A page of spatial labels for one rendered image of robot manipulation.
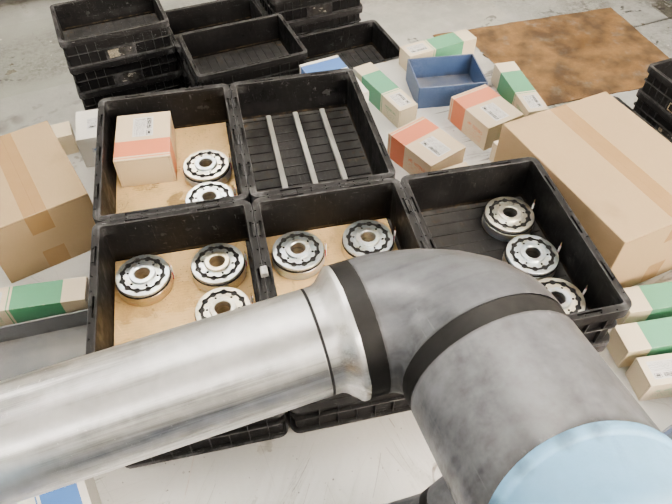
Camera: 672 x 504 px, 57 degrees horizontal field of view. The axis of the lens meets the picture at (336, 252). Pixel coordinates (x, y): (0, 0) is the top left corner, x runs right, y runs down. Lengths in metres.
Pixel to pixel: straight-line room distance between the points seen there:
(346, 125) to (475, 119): 0.36
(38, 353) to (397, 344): 1.07
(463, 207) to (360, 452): 0.56
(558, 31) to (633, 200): 2.47
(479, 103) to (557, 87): 1.59
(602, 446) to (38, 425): 0.30
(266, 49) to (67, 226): 1.29
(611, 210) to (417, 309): 0.99
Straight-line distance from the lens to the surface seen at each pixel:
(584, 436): 0.33
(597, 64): 3.56
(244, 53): 2.48
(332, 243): 1.25
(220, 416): 0.39
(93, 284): 1.14
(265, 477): 1.15
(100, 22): 2.80
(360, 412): 1.16
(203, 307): 1.14
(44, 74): 3.54
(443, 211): 1.34
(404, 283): 0.39
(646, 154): 1.51
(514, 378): 0.34
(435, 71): 1.95
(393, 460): 1.16
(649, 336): 1.35
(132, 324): 1.19
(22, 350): 1.40
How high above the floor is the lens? 1.77
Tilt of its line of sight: 49 degrees down
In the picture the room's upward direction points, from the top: straight up
